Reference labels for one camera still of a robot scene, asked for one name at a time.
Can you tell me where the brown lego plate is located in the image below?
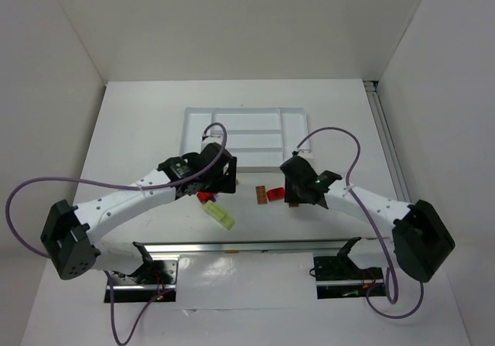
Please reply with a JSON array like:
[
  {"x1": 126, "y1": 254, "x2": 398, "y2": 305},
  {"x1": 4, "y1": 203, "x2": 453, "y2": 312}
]
[{"x1": 255, "y1": 185, "x2": 268, "y2": 205}]

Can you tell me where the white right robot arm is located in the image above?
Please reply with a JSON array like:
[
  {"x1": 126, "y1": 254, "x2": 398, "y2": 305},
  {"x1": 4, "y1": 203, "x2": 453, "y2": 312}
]
[{"x1": 280, "y1": 156, "x2": 455, "y2": 283}]

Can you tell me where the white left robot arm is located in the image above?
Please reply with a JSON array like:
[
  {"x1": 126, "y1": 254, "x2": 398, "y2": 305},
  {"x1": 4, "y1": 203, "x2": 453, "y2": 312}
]
[{"x1": 41, "y1": 142, "x2": 237, "y2": 283}]

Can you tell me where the red lego on purple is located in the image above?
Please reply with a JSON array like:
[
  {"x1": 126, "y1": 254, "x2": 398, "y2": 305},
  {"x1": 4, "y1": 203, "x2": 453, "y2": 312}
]
[{"x1": 196, "y1": 192, "x2": 215, "y2": 204}]

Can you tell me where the red curved lego brick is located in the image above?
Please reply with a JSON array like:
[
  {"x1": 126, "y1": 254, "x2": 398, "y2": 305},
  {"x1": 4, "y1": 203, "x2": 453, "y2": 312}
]
[{"x1": 266, "y1": 187, "x2": 285, "y2": 202}]

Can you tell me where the pale green long lego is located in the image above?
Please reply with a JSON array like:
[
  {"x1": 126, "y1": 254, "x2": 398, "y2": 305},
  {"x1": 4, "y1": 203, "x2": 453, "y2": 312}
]
[{"x1": 203, "y1": 200, "x2": 235, "y2": 231}]

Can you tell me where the white compartment tray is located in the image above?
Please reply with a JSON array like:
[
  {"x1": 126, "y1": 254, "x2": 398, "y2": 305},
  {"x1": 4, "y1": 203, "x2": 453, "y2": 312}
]
[{"x1": 179, "y1": 108, "x2": 312, "y2": 173}]

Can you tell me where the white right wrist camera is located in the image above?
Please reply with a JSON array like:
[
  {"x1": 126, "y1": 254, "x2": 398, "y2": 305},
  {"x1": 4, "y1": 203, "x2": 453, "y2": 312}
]
[{"x1": 293, "y1": 149, "x2": 314, "y2": 159}]

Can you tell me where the aluminium rail front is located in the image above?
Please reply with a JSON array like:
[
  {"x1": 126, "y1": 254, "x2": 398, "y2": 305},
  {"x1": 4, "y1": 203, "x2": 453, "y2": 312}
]
[{"x1": 94, "y1": 238, "x2": 395, "y2": 255}]

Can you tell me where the aluminium rail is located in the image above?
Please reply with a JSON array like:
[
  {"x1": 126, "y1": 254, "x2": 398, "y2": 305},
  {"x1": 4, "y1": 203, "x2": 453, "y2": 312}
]
[
  {"x1": 94, "y1": 238, "x2": 395, "y2": 255},
  {"x1": 363, "y1": 81, "x2": 411, "y2": 202}
]

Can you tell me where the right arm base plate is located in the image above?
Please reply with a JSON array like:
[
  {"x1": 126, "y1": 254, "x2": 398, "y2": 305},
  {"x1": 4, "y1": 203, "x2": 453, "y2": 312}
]
[{"x1": 309, "y1": 256, "x2": 385, "y2": 300}]

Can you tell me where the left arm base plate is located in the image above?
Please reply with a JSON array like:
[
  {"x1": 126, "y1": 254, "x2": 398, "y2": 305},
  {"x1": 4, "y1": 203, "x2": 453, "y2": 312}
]
[{"x1": 110, "y1": 255, "x2": 179, "y2": 303}]

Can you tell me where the aluminium rail right side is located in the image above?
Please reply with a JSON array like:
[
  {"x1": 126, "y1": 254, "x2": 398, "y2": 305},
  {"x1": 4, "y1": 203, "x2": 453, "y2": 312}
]
[{"x1": 363, "y1": 81, "x2": 411, "y2": 202}]

